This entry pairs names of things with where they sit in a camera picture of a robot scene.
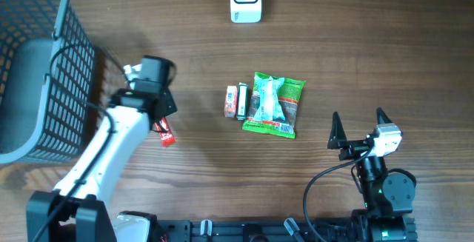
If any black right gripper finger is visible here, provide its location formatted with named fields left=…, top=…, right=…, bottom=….
left=327, top=112, right=348, bottom=149
left=376, top=107, right=392, bottom=124

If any red chocolate bar wrapper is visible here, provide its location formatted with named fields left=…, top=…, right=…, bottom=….
left=155, top=118, right=176, bottom=147

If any green snack bag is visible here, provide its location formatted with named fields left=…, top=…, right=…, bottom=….
left=242, top=72, right=306, bottom=138

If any light teal tissue packet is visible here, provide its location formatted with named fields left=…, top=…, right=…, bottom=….
left=254, top=75, right=285, bottom=121

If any green white gum pack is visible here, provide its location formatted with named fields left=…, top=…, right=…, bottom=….
left=236, top=82, right=248, bottom=121

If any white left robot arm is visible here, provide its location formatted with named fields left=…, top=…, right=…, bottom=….
left=27, top=56, right=177, bottom=241

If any grey plastic mesh basket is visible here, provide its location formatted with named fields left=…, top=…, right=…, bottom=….
left=1, top=0, right=96, bottom=164

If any black right camera cable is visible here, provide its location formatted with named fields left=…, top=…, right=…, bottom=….
left=302, top=146, right=375, bottom=242

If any black camera cable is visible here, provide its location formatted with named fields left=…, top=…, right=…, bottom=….
left=32, top=44, right=177, bottom=242
left=302, top=146, right=375, bottom=242

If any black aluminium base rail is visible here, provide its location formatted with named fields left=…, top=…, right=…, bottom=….
left=155, top=218, right=418, bottom=242

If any black left camera cable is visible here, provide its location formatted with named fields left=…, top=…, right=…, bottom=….
left=32, top=44, right=177, bottom=242

